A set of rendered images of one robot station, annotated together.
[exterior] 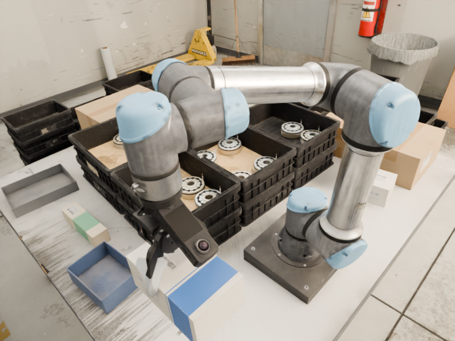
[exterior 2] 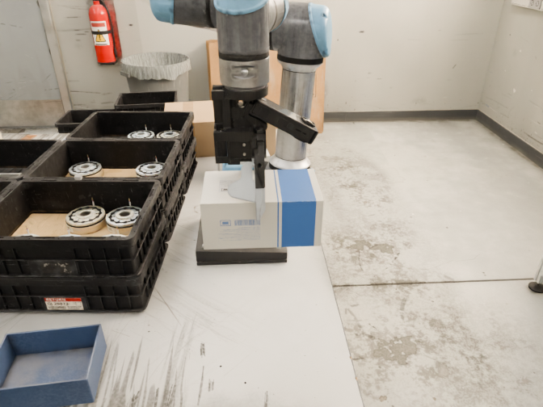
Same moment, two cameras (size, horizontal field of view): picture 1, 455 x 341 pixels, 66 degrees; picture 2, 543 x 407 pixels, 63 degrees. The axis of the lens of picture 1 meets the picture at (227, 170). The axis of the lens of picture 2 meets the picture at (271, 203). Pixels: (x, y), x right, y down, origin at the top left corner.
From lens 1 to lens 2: 0.62 m
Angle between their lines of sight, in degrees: 42
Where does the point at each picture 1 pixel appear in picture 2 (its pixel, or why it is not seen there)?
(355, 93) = (290, 15)
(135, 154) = (254, 26)
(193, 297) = (301, 192)
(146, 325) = (158, 374)
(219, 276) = (299, 176)
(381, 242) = not seen: hidden behind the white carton
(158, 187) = (266, 68)
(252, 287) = (229, 279)
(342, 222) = (298, 152)
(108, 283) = (56, 377)
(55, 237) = not seen: outside the picture
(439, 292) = not seen: hidden behind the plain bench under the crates
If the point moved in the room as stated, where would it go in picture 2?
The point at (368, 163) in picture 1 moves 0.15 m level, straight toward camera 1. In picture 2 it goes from (311, 80) to (342, 96)
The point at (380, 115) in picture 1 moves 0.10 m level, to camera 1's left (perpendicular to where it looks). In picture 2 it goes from (321, 24) to (294, 30)
